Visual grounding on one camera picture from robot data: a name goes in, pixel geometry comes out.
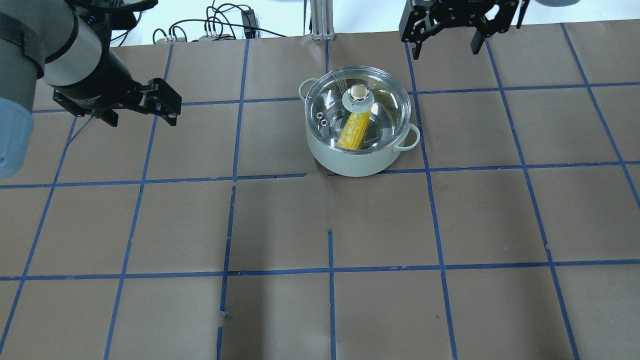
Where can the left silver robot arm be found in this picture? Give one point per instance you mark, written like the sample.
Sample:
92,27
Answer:
66,43

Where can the yellow corn cob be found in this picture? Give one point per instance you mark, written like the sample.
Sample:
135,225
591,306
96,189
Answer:
354,130

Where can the black power adapter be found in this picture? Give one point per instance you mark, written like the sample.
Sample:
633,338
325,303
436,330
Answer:
249,23

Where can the glass pot lid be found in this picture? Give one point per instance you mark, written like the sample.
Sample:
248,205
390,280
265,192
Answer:
356,110

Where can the aluminium frame post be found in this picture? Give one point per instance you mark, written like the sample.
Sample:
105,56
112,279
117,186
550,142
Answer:
322,20

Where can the white pot with steel rim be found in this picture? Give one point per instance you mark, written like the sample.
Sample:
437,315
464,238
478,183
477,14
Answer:
362,165

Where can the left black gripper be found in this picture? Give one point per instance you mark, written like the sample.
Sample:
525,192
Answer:
102,80

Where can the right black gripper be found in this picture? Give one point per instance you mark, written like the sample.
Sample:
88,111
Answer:
451,14

